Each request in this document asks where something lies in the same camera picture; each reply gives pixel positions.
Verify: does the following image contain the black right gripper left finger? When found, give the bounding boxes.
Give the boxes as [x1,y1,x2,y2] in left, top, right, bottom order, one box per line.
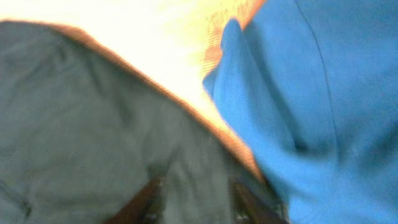
[104,177,164,224]

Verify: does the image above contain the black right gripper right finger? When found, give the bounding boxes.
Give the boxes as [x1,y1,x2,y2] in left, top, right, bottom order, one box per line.
[230,180,288,224]

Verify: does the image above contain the black shorts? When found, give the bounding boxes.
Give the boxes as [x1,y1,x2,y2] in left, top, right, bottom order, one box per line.
[0,20,289,224]

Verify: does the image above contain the blue shirt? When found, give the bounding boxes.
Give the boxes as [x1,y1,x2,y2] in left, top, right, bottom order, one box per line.
[203,0,397,223]

